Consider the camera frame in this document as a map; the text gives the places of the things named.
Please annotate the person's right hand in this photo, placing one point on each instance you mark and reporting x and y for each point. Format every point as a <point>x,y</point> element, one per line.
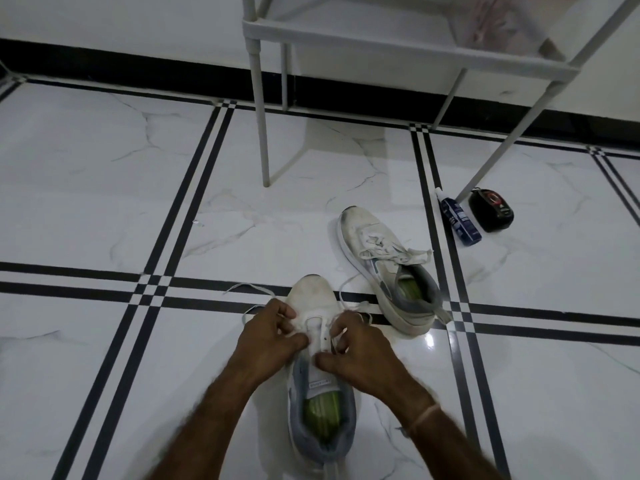
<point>372,362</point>

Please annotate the person's left hand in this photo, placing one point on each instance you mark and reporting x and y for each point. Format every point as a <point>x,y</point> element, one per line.
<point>260,344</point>

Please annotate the person's right thumb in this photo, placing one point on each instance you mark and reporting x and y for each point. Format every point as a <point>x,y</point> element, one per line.
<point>332,364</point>

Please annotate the person's left thumb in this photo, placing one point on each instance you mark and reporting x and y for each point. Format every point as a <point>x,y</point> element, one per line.
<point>298,342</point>

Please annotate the white sneaker with lace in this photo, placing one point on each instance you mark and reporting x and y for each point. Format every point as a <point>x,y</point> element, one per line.
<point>315,294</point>
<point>395,299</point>

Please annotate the white shoelace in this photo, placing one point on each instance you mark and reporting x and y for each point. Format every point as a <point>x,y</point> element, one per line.
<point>252,309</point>

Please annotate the person's right forearm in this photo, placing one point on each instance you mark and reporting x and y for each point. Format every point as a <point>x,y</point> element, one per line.
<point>450,449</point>

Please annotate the person's left forearm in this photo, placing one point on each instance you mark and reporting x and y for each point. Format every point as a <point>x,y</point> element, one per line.
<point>210,429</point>

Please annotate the white sneaker with tied lace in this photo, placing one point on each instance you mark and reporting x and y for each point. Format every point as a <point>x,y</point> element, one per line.
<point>395,299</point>

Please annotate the beige thread wrist band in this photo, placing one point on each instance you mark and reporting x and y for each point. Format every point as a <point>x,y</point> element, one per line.
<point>422,418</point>

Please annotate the blue spray bottle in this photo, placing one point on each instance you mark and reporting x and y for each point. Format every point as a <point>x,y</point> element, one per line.
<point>457,217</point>

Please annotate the black shoe polish case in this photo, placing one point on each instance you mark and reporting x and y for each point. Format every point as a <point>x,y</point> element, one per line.
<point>492,210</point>

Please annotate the grey metal shelf rack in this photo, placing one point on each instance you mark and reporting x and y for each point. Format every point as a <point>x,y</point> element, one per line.
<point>380,37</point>

